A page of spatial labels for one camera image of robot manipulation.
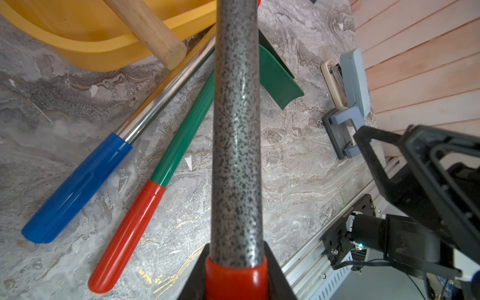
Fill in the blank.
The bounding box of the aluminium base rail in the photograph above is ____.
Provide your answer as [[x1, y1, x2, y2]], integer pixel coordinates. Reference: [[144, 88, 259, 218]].
[[281, 177, 403, 300]]

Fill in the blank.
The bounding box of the blue grip steel hoe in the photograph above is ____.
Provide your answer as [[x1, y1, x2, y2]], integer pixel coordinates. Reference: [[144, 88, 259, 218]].
[[21, 26, 217, 244]]

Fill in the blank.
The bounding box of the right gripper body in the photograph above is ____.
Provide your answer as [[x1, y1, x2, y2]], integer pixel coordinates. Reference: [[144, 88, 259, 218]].
[[397, 125, 480, 263]]

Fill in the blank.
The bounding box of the green shaft red grip hoe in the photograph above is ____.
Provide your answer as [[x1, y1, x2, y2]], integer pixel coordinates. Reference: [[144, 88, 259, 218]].
[[87, 32, 304, 294]]

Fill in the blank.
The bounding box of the grey hole punch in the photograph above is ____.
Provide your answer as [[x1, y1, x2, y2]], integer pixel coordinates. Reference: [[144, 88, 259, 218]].
[[321, 48, 371, 118]]

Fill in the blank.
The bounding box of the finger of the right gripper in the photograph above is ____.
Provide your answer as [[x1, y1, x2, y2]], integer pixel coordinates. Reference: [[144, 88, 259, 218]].
[[354, 126, 442, 225]]

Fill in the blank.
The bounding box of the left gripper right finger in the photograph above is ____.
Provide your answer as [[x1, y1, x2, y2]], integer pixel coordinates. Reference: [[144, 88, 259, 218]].
[[264, 241, 297, 300]]

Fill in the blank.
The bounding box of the yellow plastic storage box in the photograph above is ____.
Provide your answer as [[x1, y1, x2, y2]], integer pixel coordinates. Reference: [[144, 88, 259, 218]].
[[1, 1, 216, 72]]

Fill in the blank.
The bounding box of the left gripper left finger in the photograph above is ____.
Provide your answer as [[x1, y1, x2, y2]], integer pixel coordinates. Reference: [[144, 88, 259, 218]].
[[177, 243, 210, 300]]

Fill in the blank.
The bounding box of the wooden handle hoe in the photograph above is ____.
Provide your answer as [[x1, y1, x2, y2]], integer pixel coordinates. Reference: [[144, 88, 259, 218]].
[[105, 0, 187, 70]]

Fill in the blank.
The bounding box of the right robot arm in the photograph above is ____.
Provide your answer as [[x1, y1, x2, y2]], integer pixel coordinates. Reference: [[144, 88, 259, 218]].
[[322, 125, 480, 300]]

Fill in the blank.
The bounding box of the blue grey stapler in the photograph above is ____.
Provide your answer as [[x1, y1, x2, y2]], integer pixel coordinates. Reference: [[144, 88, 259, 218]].
[[322, 106, 365, 160]]

